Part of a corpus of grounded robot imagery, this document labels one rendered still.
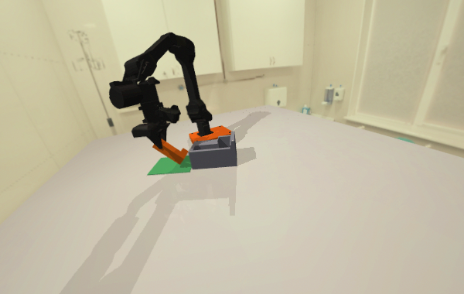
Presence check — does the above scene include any orange l-shaped part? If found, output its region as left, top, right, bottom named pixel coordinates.
left=152, top=139, right=188, bottom=164

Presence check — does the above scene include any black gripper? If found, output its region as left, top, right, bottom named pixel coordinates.
left=131, top=100, right=171, bottom=149

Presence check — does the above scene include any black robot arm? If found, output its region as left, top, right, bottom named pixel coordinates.
left=109, top=32, right=213, bottom=137

